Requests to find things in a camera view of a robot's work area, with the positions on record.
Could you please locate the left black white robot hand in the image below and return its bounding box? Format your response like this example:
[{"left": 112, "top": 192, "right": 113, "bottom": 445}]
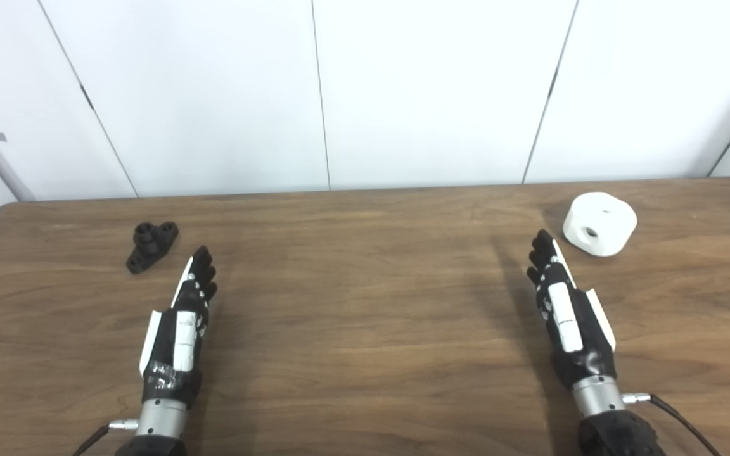
[{"left": 140, "top": 246, "right": 219, "bottom": 409}]

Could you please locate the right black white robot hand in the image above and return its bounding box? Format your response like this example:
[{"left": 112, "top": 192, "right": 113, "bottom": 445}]
[{"left": 527, "top": 229, "right": 617, "bottom": 388}]

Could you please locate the black flanged holder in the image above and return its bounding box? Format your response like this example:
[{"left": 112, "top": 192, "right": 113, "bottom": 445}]
[{"left": 126, "top": 222, "right": 179, "bottom": 274}]

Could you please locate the round white cylinder piece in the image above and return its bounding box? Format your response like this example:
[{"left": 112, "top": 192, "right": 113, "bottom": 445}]
[{"left": 563, "top": 192, "right": 638, "bottom": 257}]

